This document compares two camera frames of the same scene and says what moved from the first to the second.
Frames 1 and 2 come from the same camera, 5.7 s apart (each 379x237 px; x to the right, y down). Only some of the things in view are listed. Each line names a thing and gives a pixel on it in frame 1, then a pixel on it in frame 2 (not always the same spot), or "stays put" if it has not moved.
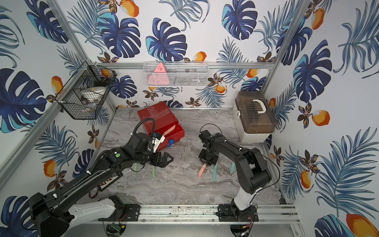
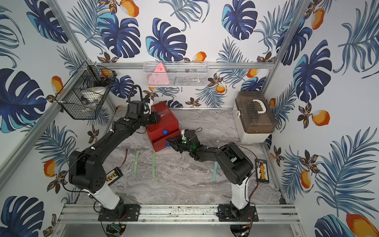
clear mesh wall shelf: [176, 73] stays put
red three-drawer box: [159, 118] stays put
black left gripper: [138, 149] -> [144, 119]
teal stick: [214, 171] stays put
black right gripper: [208, 162] -> [177, 138]
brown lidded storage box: [254, 116] stays put
